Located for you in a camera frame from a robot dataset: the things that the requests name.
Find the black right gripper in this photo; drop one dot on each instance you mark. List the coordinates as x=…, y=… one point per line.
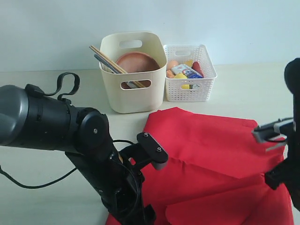
x=287, y=172

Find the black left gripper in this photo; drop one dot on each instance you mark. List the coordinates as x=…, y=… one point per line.
x=117, y=184

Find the red paper table mat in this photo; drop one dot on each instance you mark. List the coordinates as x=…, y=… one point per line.
x=215, y=172

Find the silver table knife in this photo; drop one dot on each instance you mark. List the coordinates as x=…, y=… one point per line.
x=124, y=85

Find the orange fried chicken piece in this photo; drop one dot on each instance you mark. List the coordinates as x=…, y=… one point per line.
x=170, y=74

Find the brown wooden plate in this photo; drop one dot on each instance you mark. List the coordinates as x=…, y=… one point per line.
x=136, y=62

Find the yellow lemon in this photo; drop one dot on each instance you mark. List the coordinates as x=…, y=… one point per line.
x=180, y=76

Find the brown egg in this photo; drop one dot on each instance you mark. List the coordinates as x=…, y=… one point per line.
x=171, y=64

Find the small blue milk carton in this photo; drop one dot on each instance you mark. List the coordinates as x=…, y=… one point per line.
x=187, y=71

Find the yellow cheese wedge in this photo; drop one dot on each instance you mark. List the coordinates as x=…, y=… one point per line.
x=189, y=63

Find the orange carrot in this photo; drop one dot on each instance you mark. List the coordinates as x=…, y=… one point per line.
x=196, y=66

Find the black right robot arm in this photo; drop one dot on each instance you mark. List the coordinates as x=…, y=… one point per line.
x=292, y=80

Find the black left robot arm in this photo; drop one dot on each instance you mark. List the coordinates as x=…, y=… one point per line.
x=29, y=119

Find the cream plastic bin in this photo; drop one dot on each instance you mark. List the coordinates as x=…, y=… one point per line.
x=136, y=100

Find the white perforated plastic basket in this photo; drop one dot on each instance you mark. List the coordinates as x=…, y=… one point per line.
x=190, y=90

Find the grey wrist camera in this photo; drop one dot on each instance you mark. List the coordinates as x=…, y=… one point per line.
x=275, y=132
x=152, y=150

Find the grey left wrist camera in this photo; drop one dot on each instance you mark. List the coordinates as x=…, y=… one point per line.
x=152, y=150

